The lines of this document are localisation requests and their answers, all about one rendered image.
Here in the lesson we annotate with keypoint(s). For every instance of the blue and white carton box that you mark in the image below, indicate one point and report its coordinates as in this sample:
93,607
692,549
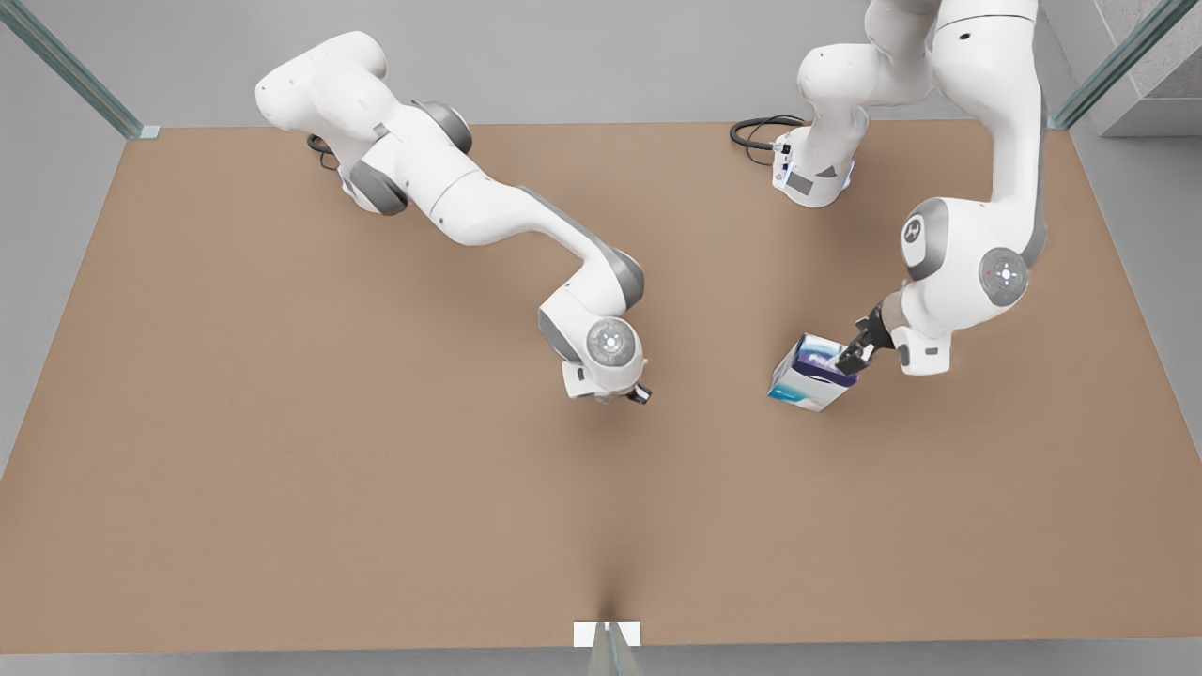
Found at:
809,373

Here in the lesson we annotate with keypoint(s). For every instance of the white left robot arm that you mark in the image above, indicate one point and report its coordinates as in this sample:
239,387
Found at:
977,141

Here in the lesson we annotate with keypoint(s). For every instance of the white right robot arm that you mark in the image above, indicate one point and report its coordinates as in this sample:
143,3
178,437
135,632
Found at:
488,202

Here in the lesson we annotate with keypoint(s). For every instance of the silver frame post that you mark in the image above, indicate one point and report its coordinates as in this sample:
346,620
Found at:
1117,61
75,70
608,646

